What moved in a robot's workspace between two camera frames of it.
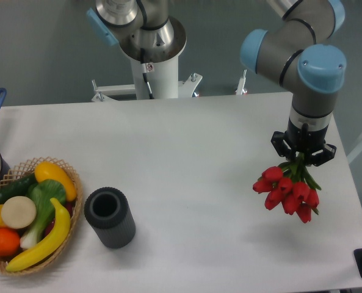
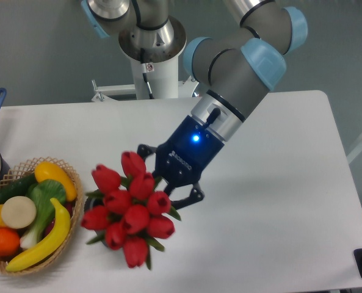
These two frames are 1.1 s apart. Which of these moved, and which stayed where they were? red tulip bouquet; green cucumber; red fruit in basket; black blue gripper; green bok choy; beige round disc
Moved: black blue gripper; red tulip bouquet
Stayed: green bok choy; red fruit in basket; beige round disc; green cucumber
